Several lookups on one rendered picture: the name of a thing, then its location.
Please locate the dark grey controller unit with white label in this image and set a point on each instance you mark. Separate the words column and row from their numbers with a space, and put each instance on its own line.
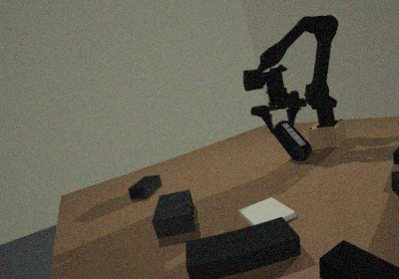
column 293, row 142

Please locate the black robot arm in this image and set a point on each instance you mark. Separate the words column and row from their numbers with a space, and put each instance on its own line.
column 317, row 93

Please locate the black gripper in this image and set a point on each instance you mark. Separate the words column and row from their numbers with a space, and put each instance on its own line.
column 263, row 111

